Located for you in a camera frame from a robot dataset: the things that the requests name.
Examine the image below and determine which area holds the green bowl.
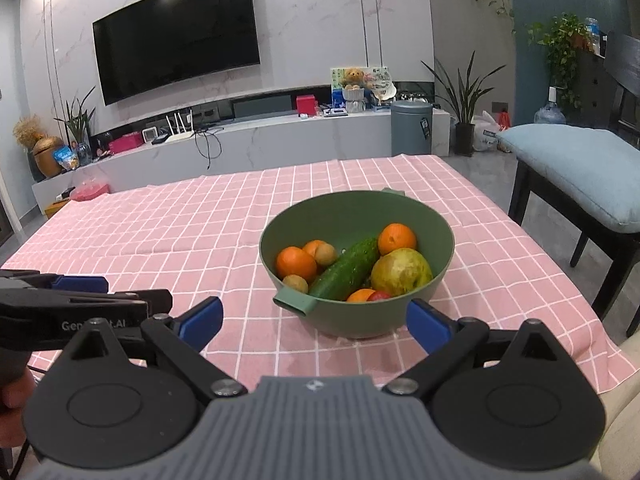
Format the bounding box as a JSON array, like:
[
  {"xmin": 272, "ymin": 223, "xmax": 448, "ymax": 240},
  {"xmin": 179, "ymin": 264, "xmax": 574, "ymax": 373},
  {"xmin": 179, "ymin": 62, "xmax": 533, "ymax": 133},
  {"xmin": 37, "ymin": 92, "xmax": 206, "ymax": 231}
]
[{"xmin": 258, "ymin": 187, "xmax": 455, "ymax": 339}]

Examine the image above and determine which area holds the black cable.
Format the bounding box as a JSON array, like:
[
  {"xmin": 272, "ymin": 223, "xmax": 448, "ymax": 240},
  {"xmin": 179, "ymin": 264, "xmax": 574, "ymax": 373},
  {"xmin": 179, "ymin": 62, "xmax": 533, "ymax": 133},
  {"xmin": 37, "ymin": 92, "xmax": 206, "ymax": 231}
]
[{"xmin": 194, "ymin": 127, "xmax": 223, "ymax": 171}]

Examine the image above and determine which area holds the white marble TV cabinet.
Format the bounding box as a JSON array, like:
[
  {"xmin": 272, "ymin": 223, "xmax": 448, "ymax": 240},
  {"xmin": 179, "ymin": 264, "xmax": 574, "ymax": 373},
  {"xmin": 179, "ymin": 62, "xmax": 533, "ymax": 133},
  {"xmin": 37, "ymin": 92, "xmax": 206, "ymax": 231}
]
[{"xmin": 31, "ymin": 105, "xmax": 451, "ymax": 206}]

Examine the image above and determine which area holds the pink box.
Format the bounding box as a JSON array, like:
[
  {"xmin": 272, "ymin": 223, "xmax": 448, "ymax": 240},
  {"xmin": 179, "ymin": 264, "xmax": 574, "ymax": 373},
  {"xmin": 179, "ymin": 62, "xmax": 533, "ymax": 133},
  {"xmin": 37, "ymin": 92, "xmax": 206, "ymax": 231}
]
[{"xmin": 108, "ymin": 131, "xmax": 143, "ymax": 155}]

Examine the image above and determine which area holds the beige seat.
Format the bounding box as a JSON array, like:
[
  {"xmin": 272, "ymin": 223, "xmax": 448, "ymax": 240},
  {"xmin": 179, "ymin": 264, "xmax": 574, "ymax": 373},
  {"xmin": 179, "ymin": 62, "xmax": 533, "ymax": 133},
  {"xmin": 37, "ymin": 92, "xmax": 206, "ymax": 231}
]
[{"xmin": 585, "ymin": 330, "xmax": 640, "ymax": 480}]

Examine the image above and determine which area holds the dried grass bunch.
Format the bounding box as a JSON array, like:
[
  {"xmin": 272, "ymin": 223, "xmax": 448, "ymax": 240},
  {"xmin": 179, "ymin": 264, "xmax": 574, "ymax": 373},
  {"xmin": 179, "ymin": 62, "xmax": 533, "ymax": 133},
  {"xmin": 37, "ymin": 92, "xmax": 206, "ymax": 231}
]
[{"xmin": 12, "ymin": 114, "xmax": 46, "ymax": 148}]

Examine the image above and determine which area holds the pink checked tablecloth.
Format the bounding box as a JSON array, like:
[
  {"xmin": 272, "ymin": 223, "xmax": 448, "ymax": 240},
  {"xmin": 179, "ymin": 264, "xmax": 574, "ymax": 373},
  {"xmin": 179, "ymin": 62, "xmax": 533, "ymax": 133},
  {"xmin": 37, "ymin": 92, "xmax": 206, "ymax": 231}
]
[{"xmin": 0, "ymin": 154, "xmax": 636, "ymax": 396}]

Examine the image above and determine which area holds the white plastic bag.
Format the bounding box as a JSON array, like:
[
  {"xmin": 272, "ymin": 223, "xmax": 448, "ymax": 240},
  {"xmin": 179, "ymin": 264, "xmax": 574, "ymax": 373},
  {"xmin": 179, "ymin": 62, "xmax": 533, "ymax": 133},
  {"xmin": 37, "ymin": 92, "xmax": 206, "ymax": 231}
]
[{"xmin": 472, "ymin": 110, "xmax": 513, "ymax": 153}]

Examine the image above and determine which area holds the grey trash can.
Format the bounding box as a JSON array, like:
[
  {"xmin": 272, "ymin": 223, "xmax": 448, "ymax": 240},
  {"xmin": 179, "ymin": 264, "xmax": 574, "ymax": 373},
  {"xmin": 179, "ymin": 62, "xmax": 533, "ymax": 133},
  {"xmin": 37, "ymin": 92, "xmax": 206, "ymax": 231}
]
[{"xmin": 390, "ymin": 100, "xmax": 433, "ymax": 157}]

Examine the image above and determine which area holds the light blue cushion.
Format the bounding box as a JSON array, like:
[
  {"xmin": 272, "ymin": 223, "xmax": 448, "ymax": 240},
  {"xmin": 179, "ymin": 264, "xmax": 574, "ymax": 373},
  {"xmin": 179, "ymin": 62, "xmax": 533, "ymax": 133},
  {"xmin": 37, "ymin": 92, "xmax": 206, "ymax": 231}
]
[{"xmin": 497, "ymin": 124, "xmax": 640, "ymax": 233}]

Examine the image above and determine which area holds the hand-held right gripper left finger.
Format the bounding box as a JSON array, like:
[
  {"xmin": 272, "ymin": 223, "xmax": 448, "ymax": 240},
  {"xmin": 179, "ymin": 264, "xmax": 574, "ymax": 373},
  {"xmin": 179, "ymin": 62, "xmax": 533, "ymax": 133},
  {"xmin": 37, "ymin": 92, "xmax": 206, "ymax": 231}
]
[{"xmin": 62, "ymin": 296, "xmax": 248, "ymax": 398}]

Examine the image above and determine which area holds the black wooden chair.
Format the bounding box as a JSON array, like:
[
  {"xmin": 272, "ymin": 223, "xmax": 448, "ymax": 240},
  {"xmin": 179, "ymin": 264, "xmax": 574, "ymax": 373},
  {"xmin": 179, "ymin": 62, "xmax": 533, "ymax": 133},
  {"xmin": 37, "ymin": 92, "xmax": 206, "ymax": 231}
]
[{"xmin": 507, "ymin": 30, "xmax": 640, "ymax": 338}]

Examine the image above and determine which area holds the golden vase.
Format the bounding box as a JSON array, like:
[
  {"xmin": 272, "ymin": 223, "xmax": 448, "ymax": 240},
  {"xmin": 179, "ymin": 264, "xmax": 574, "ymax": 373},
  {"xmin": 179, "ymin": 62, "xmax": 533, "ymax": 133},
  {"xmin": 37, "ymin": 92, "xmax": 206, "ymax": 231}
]
[{"xmin": 32, "ymin": 135, "xmax": 66, "ymax": 178}]

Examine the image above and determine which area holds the small green potted plant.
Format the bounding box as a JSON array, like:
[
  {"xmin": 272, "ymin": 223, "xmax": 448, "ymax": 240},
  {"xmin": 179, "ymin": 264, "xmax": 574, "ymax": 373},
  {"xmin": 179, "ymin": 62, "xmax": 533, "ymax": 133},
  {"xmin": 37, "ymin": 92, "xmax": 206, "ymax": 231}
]
[{"xmin": 52, "ymin": 86, "xmax": 97, "ymax": 161}]

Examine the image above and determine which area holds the white router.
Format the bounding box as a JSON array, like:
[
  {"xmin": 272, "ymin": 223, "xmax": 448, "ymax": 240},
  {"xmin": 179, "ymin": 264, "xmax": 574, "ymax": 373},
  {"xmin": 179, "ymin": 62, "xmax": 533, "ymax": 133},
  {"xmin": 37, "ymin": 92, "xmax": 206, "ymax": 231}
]
[{"xmin": 164, "ymin": 109, "xmax": 197, "ymax": 143}]

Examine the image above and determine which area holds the yellow-green pear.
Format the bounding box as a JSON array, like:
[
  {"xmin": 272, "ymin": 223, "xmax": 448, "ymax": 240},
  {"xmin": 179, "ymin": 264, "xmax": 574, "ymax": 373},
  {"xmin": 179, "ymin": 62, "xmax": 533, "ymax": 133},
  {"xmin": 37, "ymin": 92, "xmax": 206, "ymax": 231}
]
[{"xmin": 370, "ymin": 248, "xmax": 433, "ymax": 297}]

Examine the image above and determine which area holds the leafy green potted plant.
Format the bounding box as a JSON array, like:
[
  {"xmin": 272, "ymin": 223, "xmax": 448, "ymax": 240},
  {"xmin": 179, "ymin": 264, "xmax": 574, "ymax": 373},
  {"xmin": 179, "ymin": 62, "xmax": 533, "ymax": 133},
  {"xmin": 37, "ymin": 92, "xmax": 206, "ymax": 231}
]
[{"xmin": 527, "ymin": 12, "xmax": 598, "ymax": 111}]

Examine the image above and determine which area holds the dark cabinet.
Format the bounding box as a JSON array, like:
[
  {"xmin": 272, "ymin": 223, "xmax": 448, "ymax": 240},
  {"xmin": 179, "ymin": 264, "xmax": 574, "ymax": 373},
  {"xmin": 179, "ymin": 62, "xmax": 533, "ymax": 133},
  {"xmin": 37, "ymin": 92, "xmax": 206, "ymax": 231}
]
[{"xmin": 575, "ymin": 52, "xmax": 626, "ymax": 131}]

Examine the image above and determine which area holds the person's left hand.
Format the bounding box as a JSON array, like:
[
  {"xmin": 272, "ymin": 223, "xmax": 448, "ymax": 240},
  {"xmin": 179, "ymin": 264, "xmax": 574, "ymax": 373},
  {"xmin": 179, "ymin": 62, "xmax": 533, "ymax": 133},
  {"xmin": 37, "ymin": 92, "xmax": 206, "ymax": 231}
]
[{"xmin": 0, "ymin": 372, "xmax": 38, "ymax": 453}]

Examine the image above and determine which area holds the blue water jug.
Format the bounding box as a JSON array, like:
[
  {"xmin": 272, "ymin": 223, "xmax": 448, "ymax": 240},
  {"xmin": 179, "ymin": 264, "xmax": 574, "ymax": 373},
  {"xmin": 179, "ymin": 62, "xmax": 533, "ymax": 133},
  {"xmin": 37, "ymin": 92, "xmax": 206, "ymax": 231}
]
[{"xmin": 534, "ymin": 101, "xmax": 567, "ymax": 126}]

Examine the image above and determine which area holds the green cucumber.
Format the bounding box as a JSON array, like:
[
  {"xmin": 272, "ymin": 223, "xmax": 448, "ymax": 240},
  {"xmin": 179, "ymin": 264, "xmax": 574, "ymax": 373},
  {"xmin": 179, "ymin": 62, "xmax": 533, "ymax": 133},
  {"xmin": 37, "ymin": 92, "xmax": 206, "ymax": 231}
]
[{"xmin": 308, "ymin": 236, "xmax": 379, "ymax": 300}]

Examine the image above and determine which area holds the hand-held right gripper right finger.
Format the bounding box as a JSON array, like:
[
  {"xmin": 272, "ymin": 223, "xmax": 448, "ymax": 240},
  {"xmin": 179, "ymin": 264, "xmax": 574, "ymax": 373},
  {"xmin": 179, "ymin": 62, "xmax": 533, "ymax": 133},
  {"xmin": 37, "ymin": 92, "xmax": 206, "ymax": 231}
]
[{"xmin": 382, "ymin": 298, "xmax": 573, "ymax": 397}]

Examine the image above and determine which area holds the black television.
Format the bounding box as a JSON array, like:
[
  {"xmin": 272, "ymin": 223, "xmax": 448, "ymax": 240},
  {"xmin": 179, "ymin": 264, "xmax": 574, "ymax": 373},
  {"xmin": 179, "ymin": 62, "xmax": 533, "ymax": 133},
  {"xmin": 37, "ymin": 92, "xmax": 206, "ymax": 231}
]
[{"xmin": 92, "ymin": 0, "xmax": 262, "ymax": 107}]

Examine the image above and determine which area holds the printed poster board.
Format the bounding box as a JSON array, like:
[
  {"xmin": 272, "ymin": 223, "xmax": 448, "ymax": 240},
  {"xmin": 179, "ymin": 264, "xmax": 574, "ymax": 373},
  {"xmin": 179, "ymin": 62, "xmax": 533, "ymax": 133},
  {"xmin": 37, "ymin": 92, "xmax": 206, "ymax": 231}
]
[{"xmin": 330, "ymin": 65, "xmax": 392, "ymax": 106}]

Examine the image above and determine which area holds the blue snack bag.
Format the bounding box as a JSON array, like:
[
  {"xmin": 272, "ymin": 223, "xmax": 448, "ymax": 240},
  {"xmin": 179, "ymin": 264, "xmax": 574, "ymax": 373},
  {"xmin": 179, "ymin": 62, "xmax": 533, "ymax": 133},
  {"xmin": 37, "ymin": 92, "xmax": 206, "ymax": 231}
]
[{"xmin": 54, "ymin": 145, "xmax": 81, "ymax": 171}]

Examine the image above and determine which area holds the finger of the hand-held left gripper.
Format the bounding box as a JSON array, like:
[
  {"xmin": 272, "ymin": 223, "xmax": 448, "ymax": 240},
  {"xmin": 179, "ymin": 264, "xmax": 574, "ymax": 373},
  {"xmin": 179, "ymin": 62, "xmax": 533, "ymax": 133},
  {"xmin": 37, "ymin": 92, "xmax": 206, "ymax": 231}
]
[
  {"xmin": 65, "ymin": 288, "xmax": 174, "ymax": 317},
  {"xmin": 0, "ymin": 269, "xmax": 109, "ymax": 295}
]

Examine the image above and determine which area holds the long-leaf potted plant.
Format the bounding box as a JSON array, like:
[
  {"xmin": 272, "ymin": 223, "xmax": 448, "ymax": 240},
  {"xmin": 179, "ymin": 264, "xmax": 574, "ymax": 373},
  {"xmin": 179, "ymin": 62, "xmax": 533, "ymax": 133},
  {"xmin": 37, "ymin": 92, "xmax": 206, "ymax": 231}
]
[{"xmin": 421, "ymin": 50, "xmax": 507, "ymax": 157}]

